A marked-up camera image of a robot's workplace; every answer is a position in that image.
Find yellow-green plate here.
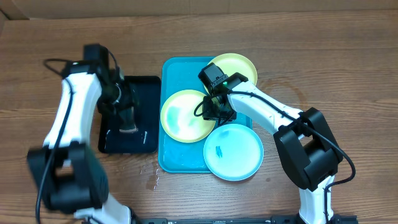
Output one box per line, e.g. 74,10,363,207
160,90,215,143
208,53,258,86

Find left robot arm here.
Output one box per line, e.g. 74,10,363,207
27,44,140,224

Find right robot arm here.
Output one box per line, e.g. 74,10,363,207
194,63,343,223

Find black plastic tray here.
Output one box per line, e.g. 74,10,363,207
98,76,161,154

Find teal plastic tray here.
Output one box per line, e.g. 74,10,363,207
157,56,254,174

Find light blue plate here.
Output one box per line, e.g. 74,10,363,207
203,124,264,182

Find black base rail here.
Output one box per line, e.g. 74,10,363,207
81,214,359,224

